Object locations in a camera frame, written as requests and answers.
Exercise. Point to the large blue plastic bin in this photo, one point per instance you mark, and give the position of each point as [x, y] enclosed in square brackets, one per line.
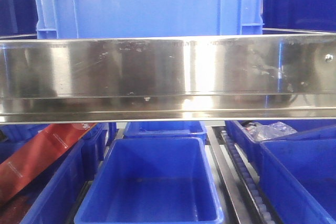
[63, 19]

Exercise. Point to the far middle blue bin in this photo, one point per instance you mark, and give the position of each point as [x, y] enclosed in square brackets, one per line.
[165, 129]

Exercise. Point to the lower middle blue bin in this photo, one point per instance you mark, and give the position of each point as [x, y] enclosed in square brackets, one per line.
[153, 180]

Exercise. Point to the clear plastic bag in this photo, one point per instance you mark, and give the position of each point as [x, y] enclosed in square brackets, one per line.
[262, 132]

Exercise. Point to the red package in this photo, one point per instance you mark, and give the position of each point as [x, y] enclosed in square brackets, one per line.
[37, 155]

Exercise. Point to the lower roller track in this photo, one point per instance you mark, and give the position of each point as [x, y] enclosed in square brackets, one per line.
[257, 203]

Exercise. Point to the lower right blue bin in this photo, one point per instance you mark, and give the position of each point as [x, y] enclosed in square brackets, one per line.
[297, 175]

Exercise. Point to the lower left blue bin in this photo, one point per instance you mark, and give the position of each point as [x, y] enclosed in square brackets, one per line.
[52, 196]

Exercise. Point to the steel shelf front rail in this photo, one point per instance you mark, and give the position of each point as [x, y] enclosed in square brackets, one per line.
[279, 76]

